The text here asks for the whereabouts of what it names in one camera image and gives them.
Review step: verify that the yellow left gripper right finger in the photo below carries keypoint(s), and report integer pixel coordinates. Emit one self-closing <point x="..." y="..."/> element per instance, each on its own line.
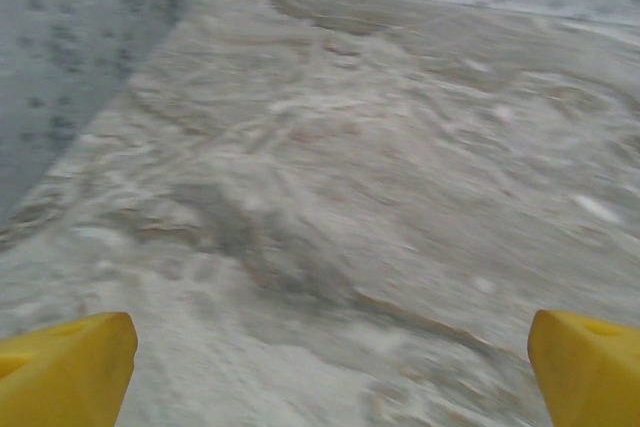
<point x="590" y="382"/>

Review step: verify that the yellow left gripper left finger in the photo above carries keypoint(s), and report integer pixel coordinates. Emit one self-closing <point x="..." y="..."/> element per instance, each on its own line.
<point x="65" y="377"/>

